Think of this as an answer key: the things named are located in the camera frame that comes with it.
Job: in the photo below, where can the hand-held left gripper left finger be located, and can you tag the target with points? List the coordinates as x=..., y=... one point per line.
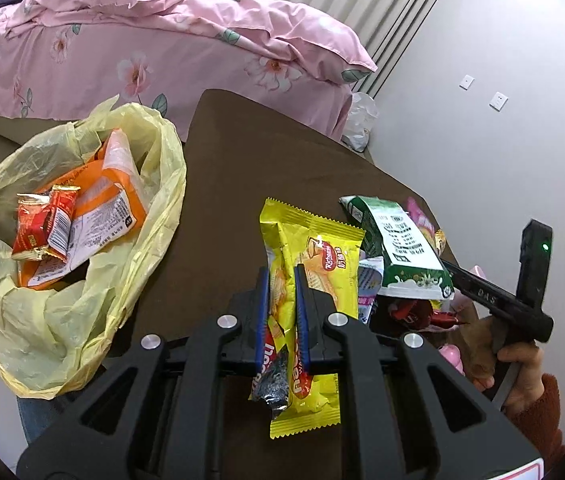
x=263, y=310

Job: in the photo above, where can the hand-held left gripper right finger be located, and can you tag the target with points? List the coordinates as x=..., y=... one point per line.
x=301, y=310

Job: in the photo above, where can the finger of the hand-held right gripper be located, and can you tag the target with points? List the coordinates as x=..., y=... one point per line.
x=482, y=292

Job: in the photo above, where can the red and black snack wrapper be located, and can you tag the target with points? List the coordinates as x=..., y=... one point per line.
x=270, y=360

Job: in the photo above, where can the yellow wafer packet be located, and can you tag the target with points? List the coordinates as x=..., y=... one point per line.
x=332, y=250

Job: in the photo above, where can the pink snack packet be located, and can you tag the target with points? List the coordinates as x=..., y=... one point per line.
x=425, y=220

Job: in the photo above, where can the yellow plastic bag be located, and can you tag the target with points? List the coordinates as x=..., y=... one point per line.
x=112, y=285

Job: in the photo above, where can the person's right forearm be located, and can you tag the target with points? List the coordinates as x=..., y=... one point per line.
x=537, y=420

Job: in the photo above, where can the person's right hand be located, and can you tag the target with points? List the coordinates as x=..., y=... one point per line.
x=477, y=350

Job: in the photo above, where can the red candy wrapper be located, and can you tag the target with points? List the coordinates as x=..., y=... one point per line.
x=443, y=318
x=410, y=312

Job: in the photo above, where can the small yellow snack packet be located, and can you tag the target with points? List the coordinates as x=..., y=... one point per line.
x=440, y=241

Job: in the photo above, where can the pink bottle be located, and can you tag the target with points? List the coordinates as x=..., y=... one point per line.
x=452, y=357

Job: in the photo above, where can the white and blue packet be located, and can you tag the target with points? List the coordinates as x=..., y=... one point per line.
x=370, y=280

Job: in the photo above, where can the orange snack packet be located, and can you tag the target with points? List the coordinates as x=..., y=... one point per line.
x=107, y=190

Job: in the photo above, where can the white plastic bag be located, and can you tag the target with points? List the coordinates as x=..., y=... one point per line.
x=360, y=120

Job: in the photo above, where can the small red snack packet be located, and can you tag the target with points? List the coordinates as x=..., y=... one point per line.
x=62, y=220
x=30, y=225

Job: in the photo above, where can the person's leg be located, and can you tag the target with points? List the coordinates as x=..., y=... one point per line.
x=37, y=417

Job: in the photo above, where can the pink floral bedsheet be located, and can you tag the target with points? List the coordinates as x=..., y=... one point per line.
x=87, y=75

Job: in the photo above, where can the pink floral duvet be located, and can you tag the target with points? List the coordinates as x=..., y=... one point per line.
x=162, y=15

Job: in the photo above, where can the white wall socket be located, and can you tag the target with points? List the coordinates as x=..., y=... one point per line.
x=467, y=81
x=498, y=101

